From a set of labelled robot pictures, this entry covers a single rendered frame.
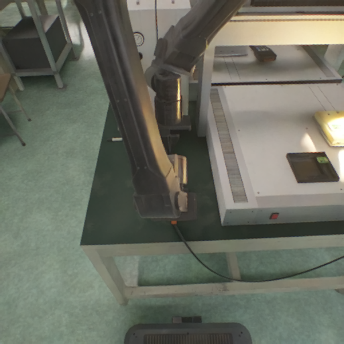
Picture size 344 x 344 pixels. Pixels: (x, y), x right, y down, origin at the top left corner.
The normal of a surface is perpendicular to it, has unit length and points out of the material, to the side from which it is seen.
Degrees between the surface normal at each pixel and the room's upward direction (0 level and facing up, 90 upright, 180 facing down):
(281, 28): 90
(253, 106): 0
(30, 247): 0
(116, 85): 72
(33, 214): 0
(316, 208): 90
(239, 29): 90
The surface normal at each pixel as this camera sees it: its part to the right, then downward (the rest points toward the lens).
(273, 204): -0.01, -0.65
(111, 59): -0.24, 0.51
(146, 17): 0.04, 0.76
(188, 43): 0.04, 0.98
